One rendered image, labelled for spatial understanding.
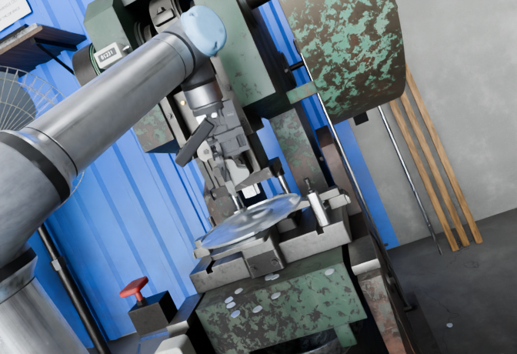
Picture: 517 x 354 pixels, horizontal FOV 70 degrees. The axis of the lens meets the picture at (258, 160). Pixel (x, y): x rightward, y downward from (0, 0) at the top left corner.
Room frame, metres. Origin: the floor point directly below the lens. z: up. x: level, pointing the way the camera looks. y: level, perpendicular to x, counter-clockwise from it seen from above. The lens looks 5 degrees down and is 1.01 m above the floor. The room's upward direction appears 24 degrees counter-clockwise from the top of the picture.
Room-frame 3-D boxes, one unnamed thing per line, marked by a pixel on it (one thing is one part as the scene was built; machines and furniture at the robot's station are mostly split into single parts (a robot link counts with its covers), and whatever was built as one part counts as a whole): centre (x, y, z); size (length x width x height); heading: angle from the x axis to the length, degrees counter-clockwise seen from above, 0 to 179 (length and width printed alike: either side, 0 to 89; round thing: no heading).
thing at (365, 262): (1.15, -0.24, 0.45); 0.92 x 0.12 x 0.90; 167
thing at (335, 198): (1.04, -0.11, 0.76); 0.17 x 0.06 x 0.10; 77
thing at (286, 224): (1.08, 0.05, 0.72); 0.20 x 0.16 x 0.03; 77
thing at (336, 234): (1.08, 0.05, 0.68); 0.45 x 0.30 x 0.06; 77
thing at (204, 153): (1.04, 0.06, 1.04); 0.17 x 0.15 x 0.30; 167
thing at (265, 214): (0.96, 0.08, 0.78); 0.29 x 0.29 x 0.01
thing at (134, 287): (0.93, 0.43, 0.72); 0.07 x 0.06 x 0.08; 167
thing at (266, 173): (1.08, 0.05, 0.86); 0.20 x 0.16 x 0.05; 77
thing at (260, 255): (0.91, 0.09, 0.72); 0.25 x 0.14 x 0.14; 167
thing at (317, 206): (0.91, -0.09, 0.75); 0.03 x 0.03 x 0.10; 77
